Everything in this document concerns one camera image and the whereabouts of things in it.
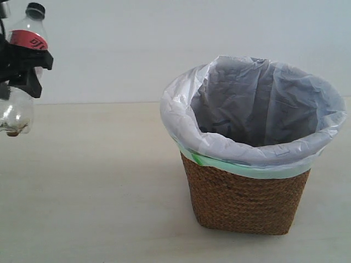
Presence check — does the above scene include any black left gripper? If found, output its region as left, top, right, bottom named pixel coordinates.
left=1, top=35, right=54, bottom=99

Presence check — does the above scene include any red label clear soda bottle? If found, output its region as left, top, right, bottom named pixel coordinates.
left=1, top=2, right=53, bottom=137

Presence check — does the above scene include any white green plastic bag liner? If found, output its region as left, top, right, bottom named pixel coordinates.
left=160, top=56, right=347, bottom=179

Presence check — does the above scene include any brown woven wicker basket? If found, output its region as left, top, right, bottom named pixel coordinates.
left=181, top=155, right=310, bottom=235

